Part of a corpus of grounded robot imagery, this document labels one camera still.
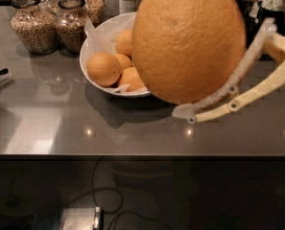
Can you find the black container with white wrappers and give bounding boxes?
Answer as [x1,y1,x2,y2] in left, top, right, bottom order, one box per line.
[244,0,285,46]

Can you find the glass jar of grains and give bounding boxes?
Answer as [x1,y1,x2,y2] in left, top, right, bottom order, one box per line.
[54,0,86,54]
[10,0,59,54]
[84,0,105,25]

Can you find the small orange between front ones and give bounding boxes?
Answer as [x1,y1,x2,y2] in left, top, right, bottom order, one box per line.
[114,54,131,70]

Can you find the white paper bowl liner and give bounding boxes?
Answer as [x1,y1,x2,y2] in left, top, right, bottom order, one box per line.
[84,12,150,94]

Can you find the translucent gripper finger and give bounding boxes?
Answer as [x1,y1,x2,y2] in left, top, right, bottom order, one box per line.
[172,18,276,119]

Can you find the glass jar of grains rear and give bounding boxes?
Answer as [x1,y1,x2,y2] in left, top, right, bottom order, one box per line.
[84,0,105,25]

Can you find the metal box under table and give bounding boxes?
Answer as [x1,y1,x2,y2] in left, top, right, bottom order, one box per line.
[59,207,103,230]

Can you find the large orange front left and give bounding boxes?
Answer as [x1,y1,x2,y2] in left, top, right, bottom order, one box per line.
[86,52,121,87]

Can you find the white ceramic bowl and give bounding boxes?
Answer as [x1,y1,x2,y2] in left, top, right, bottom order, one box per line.
[79,11,153,99]

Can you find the glass jar of grains middle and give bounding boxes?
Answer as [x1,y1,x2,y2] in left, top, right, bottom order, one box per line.
[54,0,86,54]

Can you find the glass jar of grains left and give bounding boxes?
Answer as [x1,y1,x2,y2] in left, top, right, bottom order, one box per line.
[10,0,59,54]

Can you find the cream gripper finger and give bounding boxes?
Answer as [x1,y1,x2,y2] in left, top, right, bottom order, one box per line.
[187,34,285,124]

